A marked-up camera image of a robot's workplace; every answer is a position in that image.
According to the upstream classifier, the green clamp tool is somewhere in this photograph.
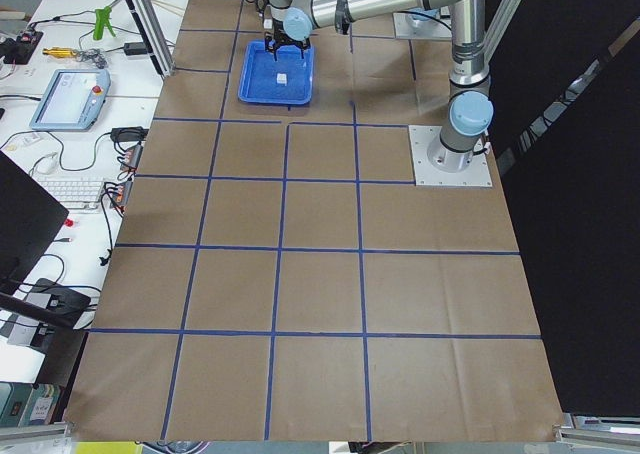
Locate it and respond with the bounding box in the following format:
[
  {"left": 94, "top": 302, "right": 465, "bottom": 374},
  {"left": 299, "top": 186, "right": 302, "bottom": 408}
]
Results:
[{"left": 92, "top": 6, "right": 116, "bottom": 41}]

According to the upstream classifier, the teach pendant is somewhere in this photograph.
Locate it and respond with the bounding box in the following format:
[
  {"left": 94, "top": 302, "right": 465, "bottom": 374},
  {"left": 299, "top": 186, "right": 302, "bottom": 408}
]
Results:
[{"left": 29, "top": 69, "right": 111, "bottom": 131}]

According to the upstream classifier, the black power adapter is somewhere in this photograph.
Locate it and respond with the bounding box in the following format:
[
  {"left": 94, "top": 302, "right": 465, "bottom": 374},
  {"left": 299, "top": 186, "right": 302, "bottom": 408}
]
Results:
[{"left": 123, "top": 42, "right": 148, "bottom": 56}]

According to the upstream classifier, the aluminium frame post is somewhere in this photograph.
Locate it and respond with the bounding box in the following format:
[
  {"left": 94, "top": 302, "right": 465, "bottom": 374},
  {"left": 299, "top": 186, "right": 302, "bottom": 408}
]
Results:
[{"left": 124, "top": 0, "right": 175, "bottom": 79}]

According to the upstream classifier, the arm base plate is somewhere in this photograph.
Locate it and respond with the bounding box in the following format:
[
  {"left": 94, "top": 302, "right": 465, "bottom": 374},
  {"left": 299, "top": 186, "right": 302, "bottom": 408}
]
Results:
[
  {"left": 393, "top": 13, "right": 451, "bottom": 42},
  {"left": 408, "top": 125, "right": 493, "bottom": 188}
]

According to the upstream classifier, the black monitor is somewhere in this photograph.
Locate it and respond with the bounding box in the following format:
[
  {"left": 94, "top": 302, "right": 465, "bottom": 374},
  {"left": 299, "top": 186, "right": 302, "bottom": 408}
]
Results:
[{"left": 0, "top": 154, "right": 69, "bottom": 295}]

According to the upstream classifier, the white keyboard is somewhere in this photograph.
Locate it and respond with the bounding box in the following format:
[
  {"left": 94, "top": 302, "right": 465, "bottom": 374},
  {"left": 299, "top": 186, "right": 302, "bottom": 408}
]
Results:
[{"left": 34, "top": 176, "right": 104, "bottom": 211}]

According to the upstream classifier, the blue plastic tray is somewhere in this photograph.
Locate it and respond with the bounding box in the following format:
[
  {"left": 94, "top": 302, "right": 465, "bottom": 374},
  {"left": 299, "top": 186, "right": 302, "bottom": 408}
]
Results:
[{"left": 238, "top": 40, "right": 315, "bottom": 106}]

